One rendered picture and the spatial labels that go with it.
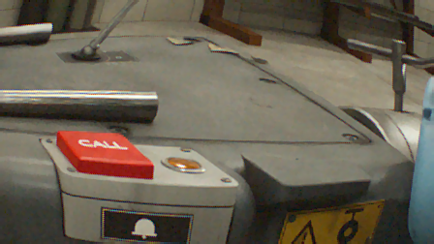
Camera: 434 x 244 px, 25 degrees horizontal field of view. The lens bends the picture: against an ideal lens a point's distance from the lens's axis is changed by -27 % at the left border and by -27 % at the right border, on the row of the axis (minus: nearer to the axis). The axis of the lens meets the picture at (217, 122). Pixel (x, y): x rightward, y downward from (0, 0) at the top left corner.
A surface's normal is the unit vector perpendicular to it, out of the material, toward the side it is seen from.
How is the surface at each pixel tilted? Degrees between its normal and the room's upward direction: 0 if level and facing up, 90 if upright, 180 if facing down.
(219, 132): 0
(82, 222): 90
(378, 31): 90
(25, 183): 58
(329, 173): 0
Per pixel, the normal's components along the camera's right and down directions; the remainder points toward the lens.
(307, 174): 0.17, -0.95
